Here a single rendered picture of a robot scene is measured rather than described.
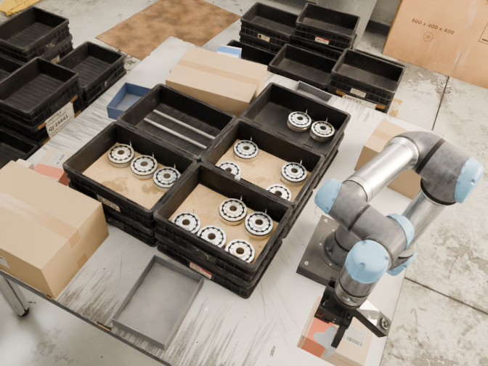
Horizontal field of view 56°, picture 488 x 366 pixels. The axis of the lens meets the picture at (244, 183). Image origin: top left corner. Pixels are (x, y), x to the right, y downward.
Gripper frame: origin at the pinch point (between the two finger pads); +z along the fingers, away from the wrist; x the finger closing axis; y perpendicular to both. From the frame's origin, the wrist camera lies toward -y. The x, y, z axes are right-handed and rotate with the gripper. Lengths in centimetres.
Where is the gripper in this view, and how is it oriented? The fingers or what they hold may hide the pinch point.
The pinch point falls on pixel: (338, 332)
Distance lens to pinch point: 123.4
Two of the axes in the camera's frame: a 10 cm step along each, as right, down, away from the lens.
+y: -9.0, -3.8, 2.3
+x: -4.3, 6.6, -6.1
